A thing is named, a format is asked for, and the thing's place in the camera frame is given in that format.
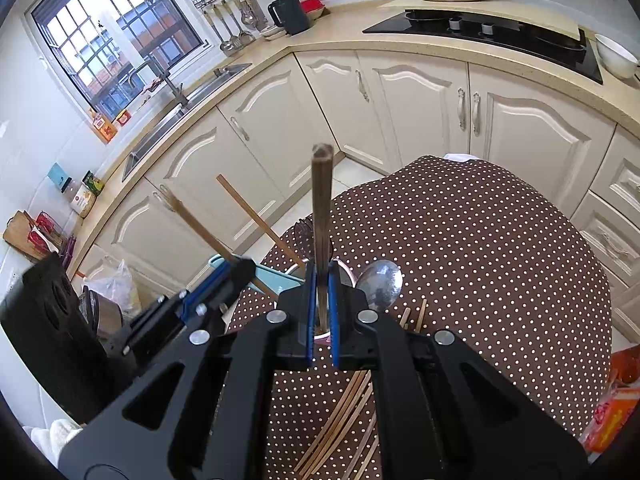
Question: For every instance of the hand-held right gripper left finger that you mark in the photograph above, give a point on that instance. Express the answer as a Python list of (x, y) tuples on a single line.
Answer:
[(311, 320)]

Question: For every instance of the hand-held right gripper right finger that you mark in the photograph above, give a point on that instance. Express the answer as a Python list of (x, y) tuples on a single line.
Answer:
[(334, 320)]

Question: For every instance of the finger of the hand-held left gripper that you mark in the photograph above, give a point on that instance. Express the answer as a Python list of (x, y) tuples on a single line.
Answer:
[(197, 287), (235, 285)]

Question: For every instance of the light blue knife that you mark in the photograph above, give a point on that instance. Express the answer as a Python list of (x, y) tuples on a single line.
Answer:
[(267, 280)]

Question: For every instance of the pink cup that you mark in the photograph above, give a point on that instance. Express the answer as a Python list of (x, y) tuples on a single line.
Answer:
[(350, 276)]

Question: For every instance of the metal spoon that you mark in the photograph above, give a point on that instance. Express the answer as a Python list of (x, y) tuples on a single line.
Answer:
[(382, 282)]

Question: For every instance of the dark brown chopstick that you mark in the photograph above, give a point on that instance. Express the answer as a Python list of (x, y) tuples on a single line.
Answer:
[(195, 225), (322, 210)]

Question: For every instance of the light wooden chopstick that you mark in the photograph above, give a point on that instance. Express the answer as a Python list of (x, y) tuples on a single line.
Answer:
[(250, 212)]

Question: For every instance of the bunch of wooden chopsticks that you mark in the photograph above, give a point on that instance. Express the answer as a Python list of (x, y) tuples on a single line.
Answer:
[(350, 400)]

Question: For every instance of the rice cooker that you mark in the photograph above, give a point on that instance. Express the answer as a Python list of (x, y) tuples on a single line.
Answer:
[(102, 315)]

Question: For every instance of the clear plastic bag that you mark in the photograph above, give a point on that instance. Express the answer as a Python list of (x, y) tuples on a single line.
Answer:
[(117, 280)]

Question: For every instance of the white towel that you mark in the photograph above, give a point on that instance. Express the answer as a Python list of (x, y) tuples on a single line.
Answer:
[(55, 435)]

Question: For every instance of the wooden cutting board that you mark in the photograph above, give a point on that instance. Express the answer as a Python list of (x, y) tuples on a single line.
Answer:
[(17, 232)]

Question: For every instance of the brown polka dot tablecloth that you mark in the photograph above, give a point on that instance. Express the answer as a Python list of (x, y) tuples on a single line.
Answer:
[(450, 260)]

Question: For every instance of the white label jar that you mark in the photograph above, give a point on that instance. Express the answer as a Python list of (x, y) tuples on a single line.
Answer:
[(82, 202)]

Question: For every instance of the green label jar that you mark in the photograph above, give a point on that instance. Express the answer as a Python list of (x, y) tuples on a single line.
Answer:
[(93, 182)]

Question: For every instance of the light blue plastic holder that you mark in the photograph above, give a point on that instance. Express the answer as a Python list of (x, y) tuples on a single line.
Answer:
[(59, 177)]

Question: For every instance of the stainless steel sink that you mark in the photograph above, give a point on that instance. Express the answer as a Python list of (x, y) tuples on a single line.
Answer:
[(165, 125)]

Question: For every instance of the orange bottle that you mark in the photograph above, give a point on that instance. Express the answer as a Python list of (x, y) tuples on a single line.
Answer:
[(105, 129)]

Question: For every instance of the small red jar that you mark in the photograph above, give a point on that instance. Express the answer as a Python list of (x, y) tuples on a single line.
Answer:
[(123, 117)]

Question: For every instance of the metal faucet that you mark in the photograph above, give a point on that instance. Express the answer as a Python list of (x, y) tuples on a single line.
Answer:
[(175, 90)]

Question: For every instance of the white cloth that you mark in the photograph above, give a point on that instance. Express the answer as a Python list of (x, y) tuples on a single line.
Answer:
[(457, 157)]

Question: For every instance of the cream lower cabinets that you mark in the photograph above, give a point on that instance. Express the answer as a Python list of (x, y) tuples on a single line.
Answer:
[(425, 105)]

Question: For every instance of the metal cooking utensil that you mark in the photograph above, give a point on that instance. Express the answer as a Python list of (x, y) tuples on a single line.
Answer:
[(227, 46), (260, 22), (248, 17), (246, 36), (236, 40)]

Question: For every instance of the stacked white dishes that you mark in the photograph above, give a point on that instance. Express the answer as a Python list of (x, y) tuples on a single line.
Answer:
[(272, 34)]

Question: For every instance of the kitchen window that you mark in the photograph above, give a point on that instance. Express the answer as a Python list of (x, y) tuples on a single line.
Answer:
[(125, 35)]

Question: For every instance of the black electric kettle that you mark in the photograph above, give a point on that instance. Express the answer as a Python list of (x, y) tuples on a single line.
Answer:
[(292, 15)]

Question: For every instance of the red container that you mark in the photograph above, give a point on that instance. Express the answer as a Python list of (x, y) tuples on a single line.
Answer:
[(314, 6)]

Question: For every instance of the orange packet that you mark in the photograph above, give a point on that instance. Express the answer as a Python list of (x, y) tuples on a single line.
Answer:
[(615, 410)]

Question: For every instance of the black glass cooktop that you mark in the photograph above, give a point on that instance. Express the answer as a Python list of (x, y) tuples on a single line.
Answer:
[(550, 55)]

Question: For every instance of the white bowl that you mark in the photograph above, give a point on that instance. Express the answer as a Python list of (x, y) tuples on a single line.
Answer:
[(615, 57)]

